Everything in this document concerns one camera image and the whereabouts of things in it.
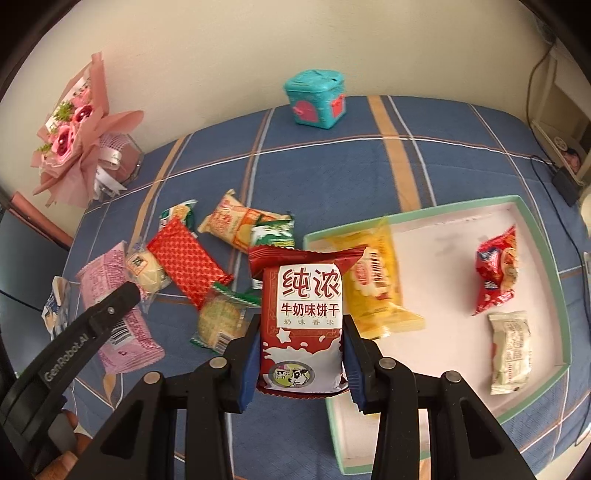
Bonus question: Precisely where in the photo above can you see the dark red milk biscuit packet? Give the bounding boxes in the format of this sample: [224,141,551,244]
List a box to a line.
[248,246,368,398]

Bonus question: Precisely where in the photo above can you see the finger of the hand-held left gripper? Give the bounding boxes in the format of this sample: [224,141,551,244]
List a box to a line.
[87,281,141,336]

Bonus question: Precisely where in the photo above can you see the orange bread packet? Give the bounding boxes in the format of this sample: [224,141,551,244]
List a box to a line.
[198,189,294,252]

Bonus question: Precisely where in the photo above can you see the white green biscuit packet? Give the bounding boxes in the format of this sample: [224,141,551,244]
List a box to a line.
[249,213,296,252]

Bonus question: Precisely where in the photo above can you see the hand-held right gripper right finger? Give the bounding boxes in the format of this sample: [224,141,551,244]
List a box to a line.
[342,314,536,480]

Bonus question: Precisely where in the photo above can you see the clear packet pale cake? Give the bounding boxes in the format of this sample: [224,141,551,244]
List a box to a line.
[124,240,171,315]

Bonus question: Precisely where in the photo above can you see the teal toy box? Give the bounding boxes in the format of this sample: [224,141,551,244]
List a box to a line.
[283,68,348,130]

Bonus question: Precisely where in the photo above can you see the clear cookie packet green ends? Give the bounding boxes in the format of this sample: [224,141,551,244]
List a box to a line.
[189,281,263,354]

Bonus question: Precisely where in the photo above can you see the small white shelf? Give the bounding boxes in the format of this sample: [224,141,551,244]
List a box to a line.
[526,46,591,185]

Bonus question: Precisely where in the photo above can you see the person's left hand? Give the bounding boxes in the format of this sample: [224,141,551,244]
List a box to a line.
[36,408,81,480]

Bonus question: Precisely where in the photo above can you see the pink flower bouquet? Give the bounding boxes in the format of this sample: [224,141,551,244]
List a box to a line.
[30,52,145,208]

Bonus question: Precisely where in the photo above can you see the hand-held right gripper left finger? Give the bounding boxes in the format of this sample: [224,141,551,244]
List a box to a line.
[95,314,262,480]

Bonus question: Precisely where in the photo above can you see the white cardboard tray green rim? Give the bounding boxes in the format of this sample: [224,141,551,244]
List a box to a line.
[302,195,571,476]

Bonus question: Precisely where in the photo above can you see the blue white crumpled packet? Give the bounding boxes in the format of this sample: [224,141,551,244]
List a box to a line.
[41,276,72,340]

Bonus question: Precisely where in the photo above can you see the beige snack packet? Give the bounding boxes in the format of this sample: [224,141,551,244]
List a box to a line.
[487,311,533,395]

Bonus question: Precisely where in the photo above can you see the blue plaid tablecloth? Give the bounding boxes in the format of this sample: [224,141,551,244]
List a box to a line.
[46,95,591,480]

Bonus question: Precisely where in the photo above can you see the clear glass vase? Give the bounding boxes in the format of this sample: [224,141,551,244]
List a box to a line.
[95,133,144,199]

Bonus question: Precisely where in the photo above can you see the black power adapter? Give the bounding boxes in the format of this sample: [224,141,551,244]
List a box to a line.
[553,167,581,207]

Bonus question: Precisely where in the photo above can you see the red patterned packet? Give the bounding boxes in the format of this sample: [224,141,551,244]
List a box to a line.
[147,217,235,311]

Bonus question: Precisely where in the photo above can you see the yellow snack packet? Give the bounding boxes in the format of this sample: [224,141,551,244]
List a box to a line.
[321,217,426,340]

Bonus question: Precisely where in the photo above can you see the green cracker packet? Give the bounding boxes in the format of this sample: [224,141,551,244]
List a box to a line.
[158,199,199,236]

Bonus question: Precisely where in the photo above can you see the pink snack packet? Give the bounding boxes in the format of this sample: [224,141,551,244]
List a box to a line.
[75,241,165,376]

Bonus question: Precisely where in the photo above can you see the red cartoon snack packet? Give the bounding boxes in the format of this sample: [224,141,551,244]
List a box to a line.
[472,225,519,317]

